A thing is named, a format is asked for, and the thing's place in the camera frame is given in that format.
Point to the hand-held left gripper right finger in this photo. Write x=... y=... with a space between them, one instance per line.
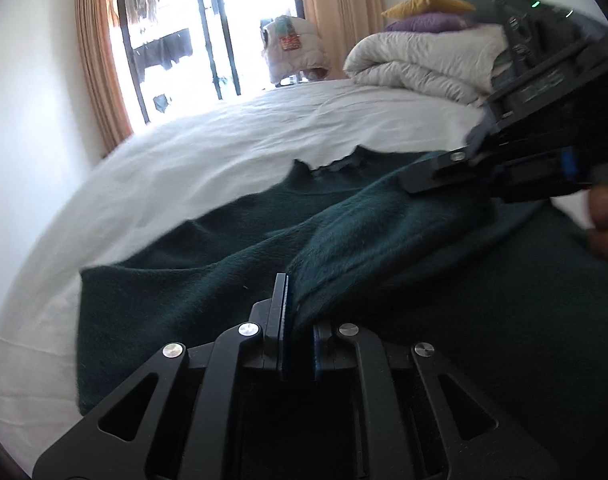
x=318 y=355

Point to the yellow pillow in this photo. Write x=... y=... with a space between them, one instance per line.
x=426 y=2

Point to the dark green sweater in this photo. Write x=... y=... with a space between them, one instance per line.
x=184 y=280

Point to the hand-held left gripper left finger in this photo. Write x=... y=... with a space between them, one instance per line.
x=282 y=325

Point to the white bed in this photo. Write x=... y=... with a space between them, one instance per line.
x=184 y=150

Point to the glass sliding door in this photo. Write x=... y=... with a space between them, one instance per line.
x=219 y=35

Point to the small dark hanging cloth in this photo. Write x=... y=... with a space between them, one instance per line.
x=161 y=102

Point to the folded white duvet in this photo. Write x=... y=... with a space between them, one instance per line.
x=424 y=60

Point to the white puffer jacket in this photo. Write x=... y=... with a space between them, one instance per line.
x=294 y=50

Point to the beige curtain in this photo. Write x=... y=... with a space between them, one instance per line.
x=334 y=5
x=101 y=60

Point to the purple pillow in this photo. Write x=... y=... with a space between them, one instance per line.
x=424 y=22

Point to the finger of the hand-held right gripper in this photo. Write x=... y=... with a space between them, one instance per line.
x=539 y=177
x=434 y=172

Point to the hanging black garment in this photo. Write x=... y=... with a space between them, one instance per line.
x=164 y=50

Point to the person's right hand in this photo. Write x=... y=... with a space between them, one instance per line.
x=606 y=220

